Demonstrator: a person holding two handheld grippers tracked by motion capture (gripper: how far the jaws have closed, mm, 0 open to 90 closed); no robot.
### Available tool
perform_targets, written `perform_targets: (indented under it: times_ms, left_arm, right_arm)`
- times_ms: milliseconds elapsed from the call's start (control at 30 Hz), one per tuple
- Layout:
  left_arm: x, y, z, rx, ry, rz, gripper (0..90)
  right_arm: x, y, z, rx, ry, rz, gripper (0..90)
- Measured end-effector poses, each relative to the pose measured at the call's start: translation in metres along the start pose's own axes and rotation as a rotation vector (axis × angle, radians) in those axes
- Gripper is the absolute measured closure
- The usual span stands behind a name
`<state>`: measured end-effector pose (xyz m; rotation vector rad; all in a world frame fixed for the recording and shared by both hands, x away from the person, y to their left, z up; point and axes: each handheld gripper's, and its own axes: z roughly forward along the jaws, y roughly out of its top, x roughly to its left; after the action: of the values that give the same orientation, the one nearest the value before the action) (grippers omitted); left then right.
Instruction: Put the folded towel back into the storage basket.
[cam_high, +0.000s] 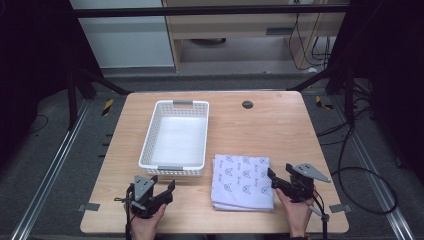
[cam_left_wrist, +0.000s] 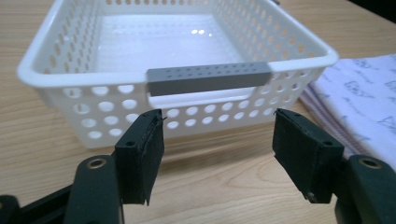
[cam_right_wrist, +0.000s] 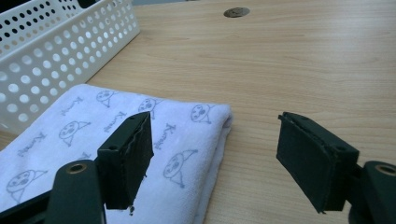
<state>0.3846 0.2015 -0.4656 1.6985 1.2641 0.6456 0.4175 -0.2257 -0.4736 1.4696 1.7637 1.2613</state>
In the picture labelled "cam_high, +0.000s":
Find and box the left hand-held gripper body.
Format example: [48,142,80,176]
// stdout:
[127,175,168,220]

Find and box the black metal stand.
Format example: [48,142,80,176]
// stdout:
[64,65,132,132]
[287,61,357,128]

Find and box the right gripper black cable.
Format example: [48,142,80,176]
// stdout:
[307,189,331,240]

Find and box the hanging black cables bundle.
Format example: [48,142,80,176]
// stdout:
[287,11,332,72]

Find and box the yellow black striped tape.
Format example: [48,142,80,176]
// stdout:
[101,98,115,117]
[314,95,335,111]

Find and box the thin black floor cable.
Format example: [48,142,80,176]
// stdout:
[27,114,50,136]

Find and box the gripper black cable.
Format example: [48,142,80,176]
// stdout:
[307,189,331,240]
[113,185,135,240]

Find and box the white patterned cloth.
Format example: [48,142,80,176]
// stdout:
[210,153,275,212]

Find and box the black horizontal frame bar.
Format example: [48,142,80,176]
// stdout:
[72,4,350,19]

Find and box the person's right hand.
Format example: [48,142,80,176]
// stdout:
[274,187,315,239]

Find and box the long black floor cable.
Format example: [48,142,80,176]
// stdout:
[315,106,399,216]

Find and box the white plastic perforated basket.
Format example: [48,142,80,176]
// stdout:
[138,99,211,177]

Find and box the grey tape piece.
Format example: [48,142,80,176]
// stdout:
[76,202,101,213]
[328,203,353,214]

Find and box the silver floor rail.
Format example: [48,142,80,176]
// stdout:
[9,99,92,240]
[332,95,417,240]

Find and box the person's left hand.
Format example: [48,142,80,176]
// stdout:
[124,203,168,240]

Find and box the white cabinet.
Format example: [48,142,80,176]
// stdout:
[69,0,176,70]

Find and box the dark curtain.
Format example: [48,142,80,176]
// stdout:
[0,0,104,168]
[328,0,424,181]

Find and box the light wooden desk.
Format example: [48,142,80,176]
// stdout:
[161,0,351,73]

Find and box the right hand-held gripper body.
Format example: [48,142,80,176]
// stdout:
[285,162,332,204]

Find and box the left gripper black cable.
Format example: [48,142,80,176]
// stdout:
[113,185,135,240]

